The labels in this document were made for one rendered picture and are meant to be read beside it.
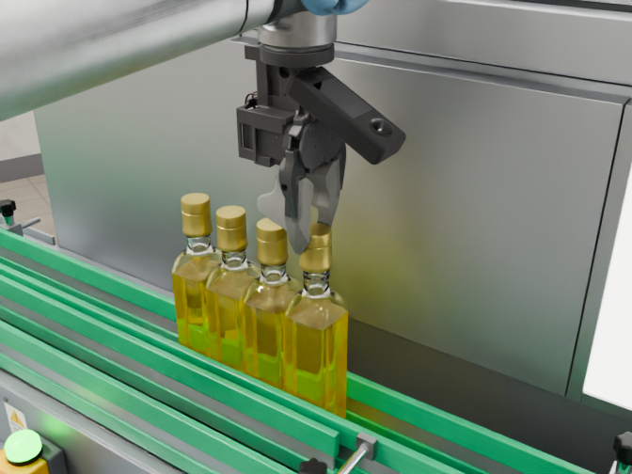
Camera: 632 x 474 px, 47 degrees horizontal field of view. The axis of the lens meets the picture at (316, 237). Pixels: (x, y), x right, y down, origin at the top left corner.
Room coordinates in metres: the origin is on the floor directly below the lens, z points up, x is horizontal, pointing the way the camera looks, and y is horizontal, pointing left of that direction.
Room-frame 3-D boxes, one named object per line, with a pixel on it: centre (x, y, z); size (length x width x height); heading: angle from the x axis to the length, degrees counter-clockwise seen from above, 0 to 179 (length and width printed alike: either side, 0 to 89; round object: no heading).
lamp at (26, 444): (0.71, 0.38, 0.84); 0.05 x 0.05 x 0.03
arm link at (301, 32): (0.69, 0.02, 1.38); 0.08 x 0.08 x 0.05
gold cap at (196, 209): (0.78, 0.14, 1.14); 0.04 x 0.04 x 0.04
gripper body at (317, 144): (0.70, 0.02, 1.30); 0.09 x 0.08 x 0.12; 55
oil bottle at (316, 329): (0.68, 0.00, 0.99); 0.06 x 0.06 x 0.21; 55
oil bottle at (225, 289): (0.75, 0.10, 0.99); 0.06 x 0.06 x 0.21; 57
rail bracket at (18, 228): (1.12, 0.51, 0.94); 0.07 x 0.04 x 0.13; 146
